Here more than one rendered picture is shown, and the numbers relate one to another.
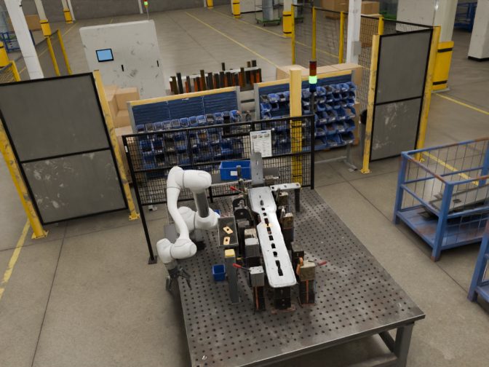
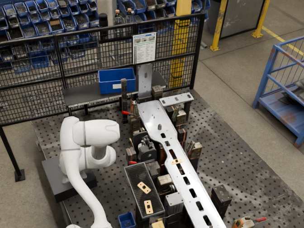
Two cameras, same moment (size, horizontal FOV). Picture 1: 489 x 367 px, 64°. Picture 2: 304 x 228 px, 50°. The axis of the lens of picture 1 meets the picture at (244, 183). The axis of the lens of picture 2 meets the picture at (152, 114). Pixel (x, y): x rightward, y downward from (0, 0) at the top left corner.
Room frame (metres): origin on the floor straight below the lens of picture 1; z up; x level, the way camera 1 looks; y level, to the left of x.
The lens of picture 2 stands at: (1.41, 0.48, 2.86)
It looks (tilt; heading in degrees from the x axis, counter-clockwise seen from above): 44 degrees down; 341
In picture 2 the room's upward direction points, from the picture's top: 3 degrees clockwise
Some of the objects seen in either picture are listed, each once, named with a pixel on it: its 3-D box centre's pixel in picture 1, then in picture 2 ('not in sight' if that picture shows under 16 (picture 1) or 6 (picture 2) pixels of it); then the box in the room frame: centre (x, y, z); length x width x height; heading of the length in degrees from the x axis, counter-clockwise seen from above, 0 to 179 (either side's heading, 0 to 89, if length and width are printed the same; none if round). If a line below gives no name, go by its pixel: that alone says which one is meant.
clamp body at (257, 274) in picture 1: (257, 289); not in sight; (2.10, -0.03, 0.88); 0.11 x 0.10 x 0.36; 93
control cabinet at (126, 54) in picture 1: (124, 60); not in sight; (9.57, 2.52, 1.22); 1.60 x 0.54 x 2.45; 102
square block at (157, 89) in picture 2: (270, 192); (156, 103); (3.44, -0.25, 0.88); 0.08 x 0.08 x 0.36; 3
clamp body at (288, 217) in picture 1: (287, 231); (192, 159); (2.77, -0.33, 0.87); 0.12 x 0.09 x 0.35; 93
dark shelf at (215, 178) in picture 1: (235, 177); (115, 88); (3.58, 0.09, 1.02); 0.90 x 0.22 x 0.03; 93
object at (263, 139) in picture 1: (260, 143); (144, 48); (3.72, -0.20, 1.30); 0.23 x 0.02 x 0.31; 93
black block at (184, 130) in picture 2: (282, 221); (181, 142); (2.98, -0.32, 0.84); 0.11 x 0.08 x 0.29; 93
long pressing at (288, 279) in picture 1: (268, 227); (178, 163); (2.68, -0.17, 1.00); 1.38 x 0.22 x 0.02; 3
